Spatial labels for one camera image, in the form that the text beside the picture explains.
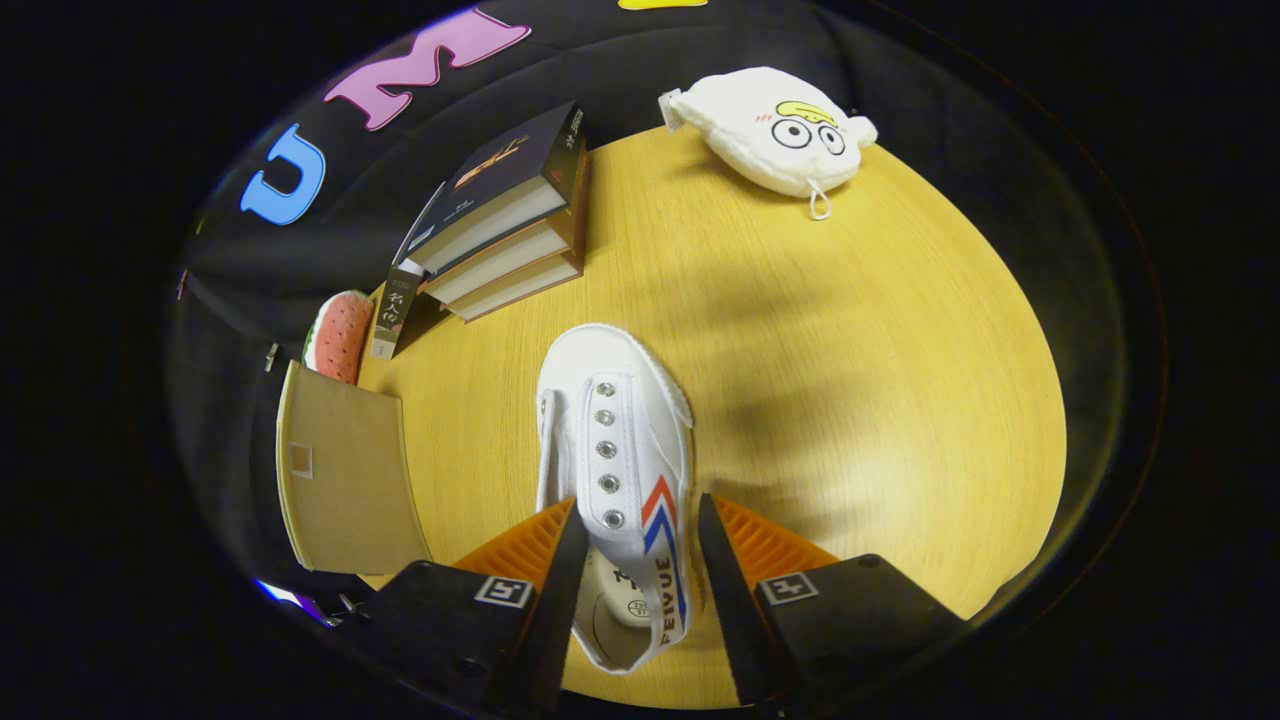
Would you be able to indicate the computer monitor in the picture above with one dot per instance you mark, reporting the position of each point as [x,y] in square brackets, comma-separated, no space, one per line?
[290,598]

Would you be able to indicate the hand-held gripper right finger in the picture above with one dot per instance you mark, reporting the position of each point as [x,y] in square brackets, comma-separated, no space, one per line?
[735,610]

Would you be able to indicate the black hardcover book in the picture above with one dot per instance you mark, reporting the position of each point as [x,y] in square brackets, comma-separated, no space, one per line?
[490,170]

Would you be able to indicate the beige fabric storage box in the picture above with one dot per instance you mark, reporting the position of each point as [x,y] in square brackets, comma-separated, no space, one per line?
[350,480]

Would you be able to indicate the white canvas shoe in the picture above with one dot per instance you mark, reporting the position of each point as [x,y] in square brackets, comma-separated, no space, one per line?
[610,380]

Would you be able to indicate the white plush pouch with eyes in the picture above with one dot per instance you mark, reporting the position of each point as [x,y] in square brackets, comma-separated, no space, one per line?
[750,140]

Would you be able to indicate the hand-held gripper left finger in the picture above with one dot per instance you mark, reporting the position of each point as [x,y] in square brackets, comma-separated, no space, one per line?
[560,610]

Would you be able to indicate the white book with portrait cover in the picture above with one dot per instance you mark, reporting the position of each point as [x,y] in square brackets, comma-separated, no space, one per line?
[395,310]

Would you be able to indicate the brown-edged book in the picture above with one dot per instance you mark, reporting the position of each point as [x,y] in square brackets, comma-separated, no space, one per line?
[510,292]
[500,262]

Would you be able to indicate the watermelon slice plush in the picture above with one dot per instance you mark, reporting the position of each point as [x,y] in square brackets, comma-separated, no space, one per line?
[345,335]

